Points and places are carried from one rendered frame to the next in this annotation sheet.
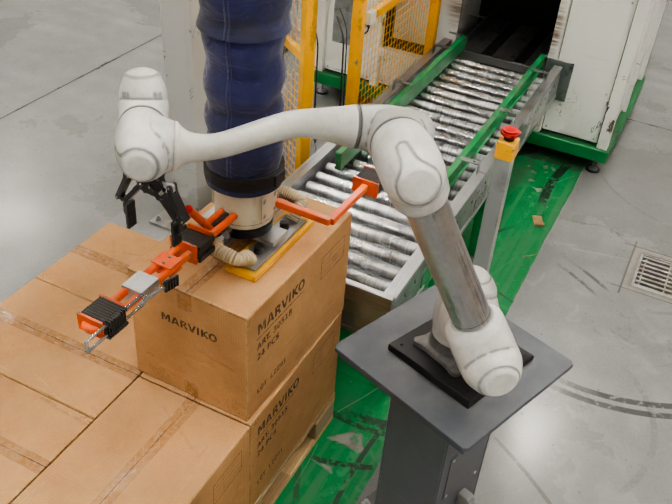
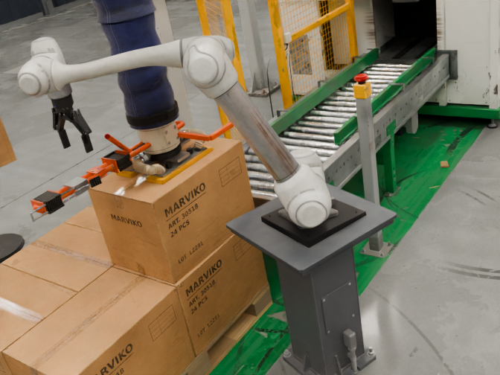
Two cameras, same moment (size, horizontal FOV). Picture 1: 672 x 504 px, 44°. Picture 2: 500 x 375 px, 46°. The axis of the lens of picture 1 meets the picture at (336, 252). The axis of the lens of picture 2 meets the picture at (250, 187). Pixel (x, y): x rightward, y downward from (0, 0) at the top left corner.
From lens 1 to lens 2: 88 cm
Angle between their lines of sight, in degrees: 16
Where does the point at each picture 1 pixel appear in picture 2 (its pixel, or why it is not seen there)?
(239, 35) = (115, 17)
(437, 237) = (235, 110)
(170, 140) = (48, 68)
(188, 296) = (119, 197)
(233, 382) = (158, 254)
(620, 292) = not seen: outside the picture
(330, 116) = (161, 47)
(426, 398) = (280, 245)
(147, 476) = (103, 319)
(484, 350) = (295, 192)
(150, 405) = (114, 281)
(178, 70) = not seen: hidden behind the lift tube
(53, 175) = not seen: hidden behind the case
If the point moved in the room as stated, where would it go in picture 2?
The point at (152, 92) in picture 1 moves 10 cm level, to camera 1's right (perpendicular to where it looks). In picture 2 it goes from (46, 48) to (73, 45)
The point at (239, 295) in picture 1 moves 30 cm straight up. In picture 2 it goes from (150, 192) to (132, 123)
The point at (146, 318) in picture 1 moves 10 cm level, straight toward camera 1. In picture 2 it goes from (105, 222) to (103, 234)
